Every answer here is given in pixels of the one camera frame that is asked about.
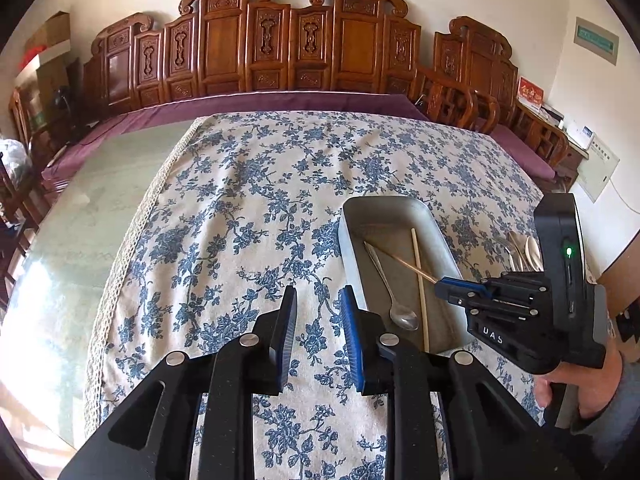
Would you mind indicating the white plastic spoon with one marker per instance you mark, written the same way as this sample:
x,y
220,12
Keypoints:
x,y
533,255

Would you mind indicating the long carved wooden sofa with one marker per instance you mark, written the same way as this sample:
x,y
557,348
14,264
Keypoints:
x,y
221,55

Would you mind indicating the blue floral tablecloth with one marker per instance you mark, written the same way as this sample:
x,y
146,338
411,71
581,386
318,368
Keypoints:
x,y
247,204

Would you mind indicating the black desk lamp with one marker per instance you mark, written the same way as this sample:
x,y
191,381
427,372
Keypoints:
x,y
65,102

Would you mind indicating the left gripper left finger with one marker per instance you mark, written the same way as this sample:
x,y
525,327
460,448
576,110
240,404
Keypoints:
x,y
282,337

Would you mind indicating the wooden chopstick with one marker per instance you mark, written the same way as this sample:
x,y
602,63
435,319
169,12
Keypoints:
x,y
421,289
407,265

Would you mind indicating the large metal spoon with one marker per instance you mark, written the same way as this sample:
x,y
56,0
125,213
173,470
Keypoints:
x,y
513,239

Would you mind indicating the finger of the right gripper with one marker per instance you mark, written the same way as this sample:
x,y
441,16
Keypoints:
x,y
467,286
456,297

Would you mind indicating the carved wooden armchair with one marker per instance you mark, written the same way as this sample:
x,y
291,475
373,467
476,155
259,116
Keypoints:
x,y
473,85

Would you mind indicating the person's right hand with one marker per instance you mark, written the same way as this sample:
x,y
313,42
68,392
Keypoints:
x,y
595,386

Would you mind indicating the wall electrical panel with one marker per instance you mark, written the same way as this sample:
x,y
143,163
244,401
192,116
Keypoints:
x,y
596,39

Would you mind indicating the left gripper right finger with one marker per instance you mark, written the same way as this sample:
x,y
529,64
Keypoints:
x,y
357,344

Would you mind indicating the white plastic bag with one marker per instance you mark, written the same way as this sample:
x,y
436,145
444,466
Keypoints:
x,y
16,161

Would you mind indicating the stacked cardboard boxes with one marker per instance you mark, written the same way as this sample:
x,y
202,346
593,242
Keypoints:
x,y
43,71

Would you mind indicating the dark wooden dining chair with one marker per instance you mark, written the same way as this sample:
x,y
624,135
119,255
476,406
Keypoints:
x,y
19,213

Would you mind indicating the metal fork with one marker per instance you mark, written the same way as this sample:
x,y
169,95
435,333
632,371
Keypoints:
x,y
512,255

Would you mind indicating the white wall cabinet door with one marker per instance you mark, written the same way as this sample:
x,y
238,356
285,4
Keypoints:
x,y
596,171

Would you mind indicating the wooden side table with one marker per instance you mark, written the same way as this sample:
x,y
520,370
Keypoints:
x,y
566,158

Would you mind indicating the metal rectangular tray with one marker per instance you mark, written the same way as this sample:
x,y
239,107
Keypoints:
x,y
385,287

